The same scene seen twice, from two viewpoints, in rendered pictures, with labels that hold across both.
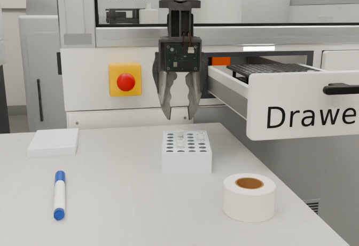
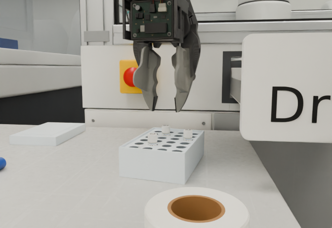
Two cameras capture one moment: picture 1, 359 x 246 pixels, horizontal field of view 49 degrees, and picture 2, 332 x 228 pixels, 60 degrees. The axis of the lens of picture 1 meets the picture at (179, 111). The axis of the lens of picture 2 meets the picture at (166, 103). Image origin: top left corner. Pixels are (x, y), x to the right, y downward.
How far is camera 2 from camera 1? 37 cm
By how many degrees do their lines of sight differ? 19
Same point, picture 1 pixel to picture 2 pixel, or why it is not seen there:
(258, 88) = (255, 56)
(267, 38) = not seen: hidden behind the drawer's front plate
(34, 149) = (16, 136)
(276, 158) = (318, 183)
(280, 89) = (294, 59)
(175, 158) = (136, 157)
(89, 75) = (106, 72)
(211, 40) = (235, 37)
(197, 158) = (164, 159)
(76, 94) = (93, 91)
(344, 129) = not seen: outside the picture
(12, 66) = not seen: hidden behind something
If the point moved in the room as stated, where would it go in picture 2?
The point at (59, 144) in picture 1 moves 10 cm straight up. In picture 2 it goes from (44, 134) to (41, 77)
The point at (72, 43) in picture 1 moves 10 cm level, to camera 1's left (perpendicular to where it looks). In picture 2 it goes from (91, 40) to (55, 41)
